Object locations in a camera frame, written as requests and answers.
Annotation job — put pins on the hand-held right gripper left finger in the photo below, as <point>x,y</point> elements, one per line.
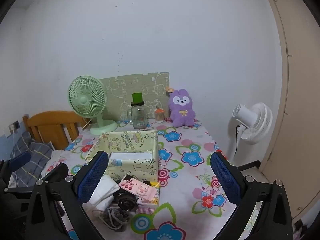
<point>93,177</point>

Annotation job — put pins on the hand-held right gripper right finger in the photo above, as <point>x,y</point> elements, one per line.
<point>225,177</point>

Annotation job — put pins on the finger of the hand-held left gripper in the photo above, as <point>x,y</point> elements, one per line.
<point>21,160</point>
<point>58,171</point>

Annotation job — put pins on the white cloth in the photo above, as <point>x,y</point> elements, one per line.
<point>107,187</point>

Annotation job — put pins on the black plastic bag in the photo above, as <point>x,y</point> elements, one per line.
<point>126,200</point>

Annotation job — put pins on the pink wet wipes pack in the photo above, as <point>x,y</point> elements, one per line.
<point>140,188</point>

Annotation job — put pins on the printed tissue pack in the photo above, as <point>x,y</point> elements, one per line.
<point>153,201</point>

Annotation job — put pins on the grey plaid pillow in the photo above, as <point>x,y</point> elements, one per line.
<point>35,152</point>

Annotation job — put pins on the black flat base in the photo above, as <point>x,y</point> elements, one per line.
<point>250,165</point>

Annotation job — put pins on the floral tablecloth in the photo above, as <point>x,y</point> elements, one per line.
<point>195,140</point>

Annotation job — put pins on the wooden bed headboard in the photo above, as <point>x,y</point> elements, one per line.
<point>52,122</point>

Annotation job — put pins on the white standing fan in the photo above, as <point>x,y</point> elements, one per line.
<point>250,122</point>

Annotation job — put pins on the glass mug jar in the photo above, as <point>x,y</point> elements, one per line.
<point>138,116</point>

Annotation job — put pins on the purple plush bunny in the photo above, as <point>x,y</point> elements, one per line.
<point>181,115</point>

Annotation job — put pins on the green desk fan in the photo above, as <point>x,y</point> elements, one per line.
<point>86,97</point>

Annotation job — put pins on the cotton swab jar orange lid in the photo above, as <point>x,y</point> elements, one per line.
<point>159,117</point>

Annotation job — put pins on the green plastic cup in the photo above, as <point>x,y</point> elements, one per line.
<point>137,97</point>

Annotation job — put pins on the beige door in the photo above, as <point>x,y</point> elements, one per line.
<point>300,105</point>

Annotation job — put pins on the green printed board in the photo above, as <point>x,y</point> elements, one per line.
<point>147,85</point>

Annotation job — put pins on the wall socket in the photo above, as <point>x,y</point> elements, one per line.
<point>15,125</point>

